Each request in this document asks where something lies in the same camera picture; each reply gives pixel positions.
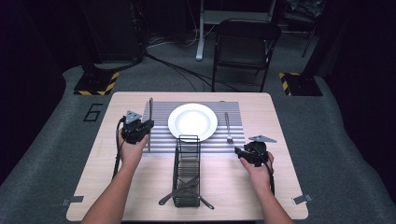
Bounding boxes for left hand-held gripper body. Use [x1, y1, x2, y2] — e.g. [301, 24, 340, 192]
[120, 109, 148, 145]

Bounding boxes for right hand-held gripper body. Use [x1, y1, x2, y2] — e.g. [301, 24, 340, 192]
[244, 133, 278, 168]

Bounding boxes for silver table knife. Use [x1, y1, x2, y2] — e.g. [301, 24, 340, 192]
[147, 97, 155, 154]

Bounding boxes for silver fork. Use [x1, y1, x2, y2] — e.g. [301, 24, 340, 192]
[223, 111, 234, 145]

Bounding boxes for black wire cutlery basket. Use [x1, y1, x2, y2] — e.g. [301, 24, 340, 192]
[171, 134, 202, 209]

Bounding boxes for person's right hand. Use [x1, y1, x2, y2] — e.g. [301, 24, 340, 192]
[238, 151, 276, 191]

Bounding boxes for person's left hand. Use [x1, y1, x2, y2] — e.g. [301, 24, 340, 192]
[117, 128, 151, 170]

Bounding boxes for white round plate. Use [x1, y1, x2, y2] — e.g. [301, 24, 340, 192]
[167, 102, 219, 143]

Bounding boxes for striped woven placemat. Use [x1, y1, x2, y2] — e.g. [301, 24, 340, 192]
[142, 100, 247, 155]

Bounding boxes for black stand base hazard stripes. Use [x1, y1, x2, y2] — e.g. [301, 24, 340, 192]
[73, 71, 120, 97]
[278, 71, 324, 97]

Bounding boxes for grey tape piece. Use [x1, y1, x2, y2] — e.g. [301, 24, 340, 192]
[61, 195, 85, 207]
[291, 193, 313, 205]

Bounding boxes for black folding chair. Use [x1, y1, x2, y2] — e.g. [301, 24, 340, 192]
[211, 18, 283, 93]

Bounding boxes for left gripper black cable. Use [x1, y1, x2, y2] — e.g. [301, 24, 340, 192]
[111, 117, 127, 181]

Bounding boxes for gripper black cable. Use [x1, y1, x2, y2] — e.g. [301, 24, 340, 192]
[262, 154, 276, 197]
[111, 117, 127, 181]

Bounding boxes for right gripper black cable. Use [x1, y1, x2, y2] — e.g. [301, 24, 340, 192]
[262, 154, 276, 197]

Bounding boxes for dark-handled fork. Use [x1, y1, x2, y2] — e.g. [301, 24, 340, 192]
[183, 180, 216, 211]

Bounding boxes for black floor cables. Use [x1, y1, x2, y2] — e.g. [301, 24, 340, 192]
[92, 36, 241, 93]

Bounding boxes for white desk frame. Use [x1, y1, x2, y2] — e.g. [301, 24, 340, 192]
[194, 0, 278, 62]

